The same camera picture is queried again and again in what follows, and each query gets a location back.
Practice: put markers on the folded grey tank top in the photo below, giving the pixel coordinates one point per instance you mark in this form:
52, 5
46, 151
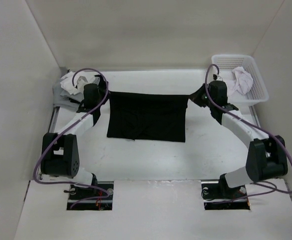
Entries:
62, 99

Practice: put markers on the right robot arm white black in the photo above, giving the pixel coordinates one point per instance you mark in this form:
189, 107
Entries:
265, 160

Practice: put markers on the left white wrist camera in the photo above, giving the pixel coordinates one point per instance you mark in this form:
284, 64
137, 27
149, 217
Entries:
81, 83

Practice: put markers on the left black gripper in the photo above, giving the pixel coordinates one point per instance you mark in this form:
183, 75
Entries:
103, 91

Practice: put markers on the white plastic basket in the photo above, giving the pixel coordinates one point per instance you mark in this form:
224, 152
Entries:
227, 62

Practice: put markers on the folded black tank top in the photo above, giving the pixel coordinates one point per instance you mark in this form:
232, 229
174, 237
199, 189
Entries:
90, 92

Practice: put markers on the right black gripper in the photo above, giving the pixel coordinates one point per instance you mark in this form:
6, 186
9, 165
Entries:
195, 96

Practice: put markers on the left metal table rail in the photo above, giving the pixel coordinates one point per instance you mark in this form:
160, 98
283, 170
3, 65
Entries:
47, 138

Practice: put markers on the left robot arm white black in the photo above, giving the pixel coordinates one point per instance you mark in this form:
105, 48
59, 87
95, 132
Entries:
60, 154

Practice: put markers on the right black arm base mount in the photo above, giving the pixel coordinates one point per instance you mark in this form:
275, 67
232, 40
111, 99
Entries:
216, 197

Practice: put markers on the black tank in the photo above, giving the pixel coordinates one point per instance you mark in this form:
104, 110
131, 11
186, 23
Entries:
90, 92
156, 117

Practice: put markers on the white crumpled tank top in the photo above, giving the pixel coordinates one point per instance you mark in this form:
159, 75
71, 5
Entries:
242, 83

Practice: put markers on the folded white tank top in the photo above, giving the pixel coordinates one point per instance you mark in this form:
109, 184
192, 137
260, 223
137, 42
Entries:
69, 84

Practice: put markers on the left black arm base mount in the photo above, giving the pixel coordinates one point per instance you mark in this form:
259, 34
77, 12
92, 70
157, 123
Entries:
87, 199

